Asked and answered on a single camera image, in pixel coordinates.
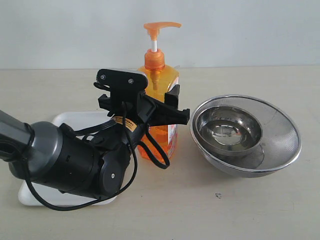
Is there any orange dish soap pump bottle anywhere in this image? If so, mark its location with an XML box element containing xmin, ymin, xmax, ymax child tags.
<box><xmin>138</xmin><ymin>21</ymin><xmax>182</xmax><ymax>158</ymax></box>

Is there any steel mesh strainer basket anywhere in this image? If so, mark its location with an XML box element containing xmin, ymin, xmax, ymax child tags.
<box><xmin>189</xmin><ymin>94</ymin><xmax>302</xmax><ymax>178</ymax></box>

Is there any white rectangular plastic tray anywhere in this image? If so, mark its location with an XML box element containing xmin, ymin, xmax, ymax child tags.
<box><xmin>17</xmin><ymin>111</ymin><xmax>110</xmax><ymax>207</ymax></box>

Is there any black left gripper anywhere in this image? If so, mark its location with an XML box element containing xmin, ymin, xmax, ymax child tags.
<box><xmin>98</xmin><ymin>84</ymin><xmax>190</xmax><ymax>127</ymax></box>

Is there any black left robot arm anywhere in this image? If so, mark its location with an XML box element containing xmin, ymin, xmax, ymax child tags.
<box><xmin>0</xmin><ymin>85</ymin><xmax>190</xmax><ymax>204</ymax></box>

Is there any small stainless steel bowl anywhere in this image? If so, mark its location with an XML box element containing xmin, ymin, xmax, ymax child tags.
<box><xmin>194</xmin><ymin>105</ymin><xmax>263</xmax><ymax>157</ymax></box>

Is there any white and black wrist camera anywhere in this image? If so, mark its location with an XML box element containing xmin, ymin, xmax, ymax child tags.
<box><xmin>93</xmin><ymin>68</ymin><xmax>148</xmax><ymax>101</ymax></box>

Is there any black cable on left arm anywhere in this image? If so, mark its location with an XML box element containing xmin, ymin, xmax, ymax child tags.
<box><xmin>0</xmin><ymin>102</ymin><xmax>171</xmax><ymax>212</ymax></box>

